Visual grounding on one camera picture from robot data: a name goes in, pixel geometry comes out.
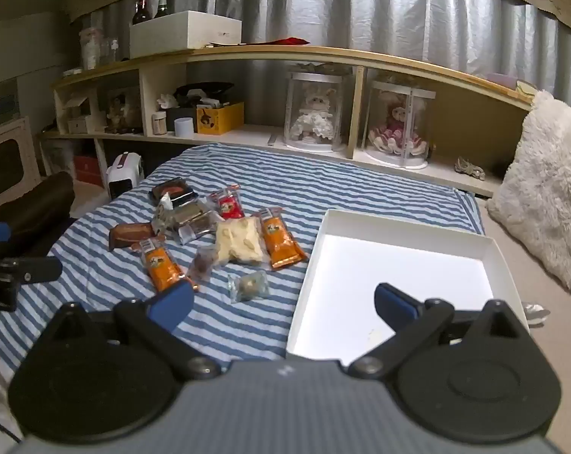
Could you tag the silver gold cake packet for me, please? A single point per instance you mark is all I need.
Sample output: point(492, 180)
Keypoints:
point(186, 220)

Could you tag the silver foil wrapper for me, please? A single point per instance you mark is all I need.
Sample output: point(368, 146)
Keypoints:
point(537, 313)

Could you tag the red box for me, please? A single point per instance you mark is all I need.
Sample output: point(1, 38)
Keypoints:
point(89, 170)

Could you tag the yellow cardboard box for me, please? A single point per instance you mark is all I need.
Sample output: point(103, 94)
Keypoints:
point(221, 118)

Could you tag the black box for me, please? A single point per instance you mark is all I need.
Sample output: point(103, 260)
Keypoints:
point(179, 114)

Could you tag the white cardboard tray box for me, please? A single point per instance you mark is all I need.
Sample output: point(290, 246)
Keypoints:
point(384, 255)

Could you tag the small brown snack clear packet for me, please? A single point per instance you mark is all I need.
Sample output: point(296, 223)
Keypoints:
point(202, 265)

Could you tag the red snack packet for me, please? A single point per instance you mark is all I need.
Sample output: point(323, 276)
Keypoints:
point(226, 204)

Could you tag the black hat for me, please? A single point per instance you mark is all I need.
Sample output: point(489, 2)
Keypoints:
point(202, 91)

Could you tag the pale yellow pastry packet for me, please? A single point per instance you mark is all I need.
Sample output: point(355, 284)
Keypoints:
point(240, 242)

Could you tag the blue striped blanket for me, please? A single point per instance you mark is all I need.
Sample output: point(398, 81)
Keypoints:
point(266, 175)

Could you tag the small white box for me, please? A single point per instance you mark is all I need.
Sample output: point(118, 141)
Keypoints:
point(83, 125)

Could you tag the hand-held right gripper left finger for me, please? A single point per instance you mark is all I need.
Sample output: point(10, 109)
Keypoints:
point(176, 300)

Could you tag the white fluffy pillow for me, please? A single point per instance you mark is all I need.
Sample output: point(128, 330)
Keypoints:
point(540, 184)

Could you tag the pink dressed doll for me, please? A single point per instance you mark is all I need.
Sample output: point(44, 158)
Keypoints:
point(399, 127)

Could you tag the small jar white lid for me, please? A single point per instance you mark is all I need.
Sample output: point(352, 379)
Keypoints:
point(160, 124)

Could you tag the clear glass jar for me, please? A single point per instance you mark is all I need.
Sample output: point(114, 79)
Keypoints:
point(110, 51)
point(90, 49)

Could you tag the white cup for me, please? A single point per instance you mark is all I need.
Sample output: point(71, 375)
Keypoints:
point(183, 126)

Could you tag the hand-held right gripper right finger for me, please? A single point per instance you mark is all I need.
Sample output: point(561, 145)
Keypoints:
point(394, 305)

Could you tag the grey curtain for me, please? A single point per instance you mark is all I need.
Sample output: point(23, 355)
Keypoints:
point(361, 9)

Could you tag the white cabinet glass door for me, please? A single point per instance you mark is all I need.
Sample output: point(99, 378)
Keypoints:
point(6, 165)

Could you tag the white crumpled tissue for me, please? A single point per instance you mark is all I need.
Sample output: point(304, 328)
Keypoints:
point(167, 101)

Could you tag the white round pastry packet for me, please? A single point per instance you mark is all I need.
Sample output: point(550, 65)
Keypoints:
point(247, 286)

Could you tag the wooden shelf unit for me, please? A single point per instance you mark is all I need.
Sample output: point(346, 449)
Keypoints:
point(266, 54)

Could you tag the orange snack packet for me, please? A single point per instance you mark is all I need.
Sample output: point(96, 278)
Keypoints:
point(280, 241)
point(160, 265)

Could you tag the dark figurine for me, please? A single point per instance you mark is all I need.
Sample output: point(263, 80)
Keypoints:
point(123, 113)

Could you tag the white space heater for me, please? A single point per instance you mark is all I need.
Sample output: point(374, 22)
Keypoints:
point(124, 177)

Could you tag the white dressed doll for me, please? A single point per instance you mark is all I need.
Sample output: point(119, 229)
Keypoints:
point(316, 113)

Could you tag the clear doll display case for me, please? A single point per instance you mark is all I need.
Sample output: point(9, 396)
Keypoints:
point(294, 85)
point(420, 99)

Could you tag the purple flat item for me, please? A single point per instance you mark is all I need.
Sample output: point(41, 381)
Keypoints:
point(502, 79)

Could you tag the green glass bottle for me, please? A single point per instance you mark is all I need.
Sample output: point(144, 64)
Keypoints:
point(161, 7)

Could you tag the open white carton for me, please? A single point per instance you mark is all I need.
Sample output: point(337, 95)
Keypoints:
point(77, 104)

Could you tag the dark brown cushion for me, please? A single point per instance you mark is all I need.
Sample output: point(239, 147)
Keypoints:
point(30, 208)

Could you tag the red cloth item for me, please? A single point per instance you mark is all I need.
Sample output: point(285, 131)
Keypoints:
point(290, 41)

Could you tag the silver ornament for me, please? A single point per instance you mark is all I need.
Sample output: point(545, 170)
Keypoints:
point(470, 169)

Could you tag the brown glass bottle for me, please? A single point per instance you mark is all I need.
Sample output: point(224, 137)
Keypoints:
point(142, 9)

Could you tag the dark mooncake packet orange label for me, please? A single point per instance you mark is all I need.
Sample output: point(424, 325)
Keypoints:
point(172, 191)

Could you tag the white lidded storage box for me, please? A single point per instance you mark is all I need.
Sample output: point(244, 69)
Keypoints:
point(181, 33)

